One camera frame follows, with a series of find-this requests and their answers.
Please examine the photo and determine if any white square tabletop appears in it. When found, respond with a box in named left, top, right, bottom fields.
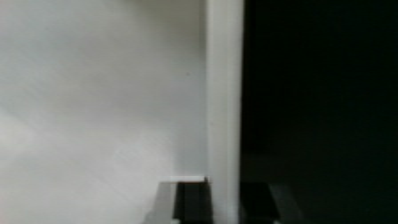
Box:
left=0, top=0, right=243, bottom=224

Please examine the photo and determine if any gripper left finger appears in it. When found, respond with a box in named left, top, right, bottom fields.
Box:
left=172, top=182, right=212, bottom=224

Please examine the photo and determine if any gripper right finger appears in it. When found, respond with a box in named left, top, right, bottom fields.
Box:
left=239, top=183, right=280, bottom=224

